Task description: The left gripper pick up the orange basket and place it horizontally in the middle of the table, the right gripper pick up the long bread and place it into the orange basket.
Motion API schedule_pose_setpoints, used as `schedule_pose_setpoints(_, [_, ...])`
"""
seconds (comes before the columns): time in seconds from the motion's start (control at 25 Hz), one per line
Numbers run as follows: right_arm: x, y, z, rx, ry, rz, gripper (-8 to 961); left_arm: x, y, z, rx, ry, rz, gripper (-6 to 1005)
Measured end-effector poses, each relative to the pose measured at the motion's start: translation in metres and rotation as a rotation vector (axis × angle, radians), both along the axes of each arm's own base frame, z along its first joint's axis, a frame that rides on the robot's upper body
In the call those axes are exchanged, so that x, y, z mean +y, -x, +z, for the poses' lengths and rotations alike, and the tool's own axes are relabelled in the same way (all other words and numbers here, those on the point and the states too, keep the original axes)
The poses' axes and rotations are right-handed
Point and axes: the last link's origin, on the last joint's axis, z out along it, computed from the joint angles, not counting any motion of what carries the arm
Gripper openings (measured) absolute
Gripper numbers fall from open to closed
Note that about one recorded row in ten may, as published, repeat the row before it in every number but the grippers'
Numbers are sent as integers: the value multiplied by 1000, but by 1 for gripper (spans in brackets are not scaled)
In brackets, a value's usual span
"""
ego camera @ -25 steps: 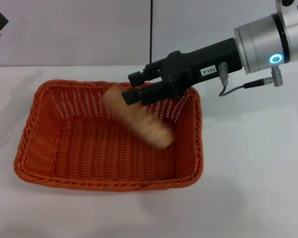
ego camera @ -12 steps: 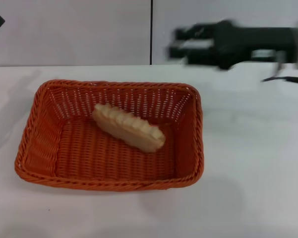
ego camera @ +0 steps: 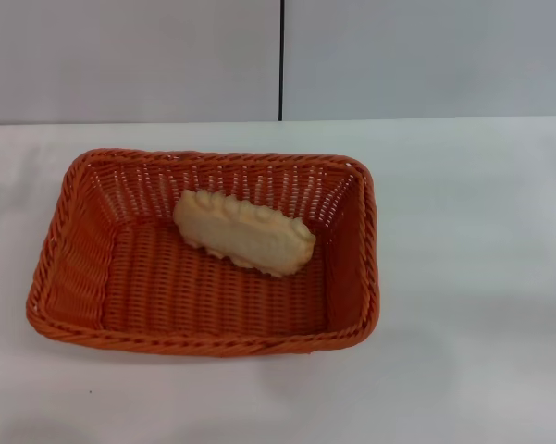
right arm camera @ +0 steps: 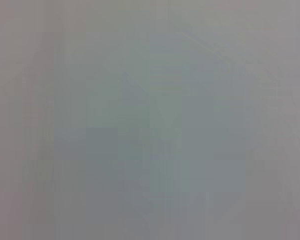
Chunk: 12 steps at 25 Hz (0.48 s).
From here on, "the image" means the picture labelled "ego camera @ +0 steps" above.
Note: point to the striped ridged bread loaf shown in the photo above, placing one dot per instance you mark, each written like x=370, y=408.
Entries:
x=245, y=236

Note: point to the orange woven rectangular basket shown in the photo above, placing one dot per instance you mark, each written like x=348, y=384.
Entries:
x=213, y=310

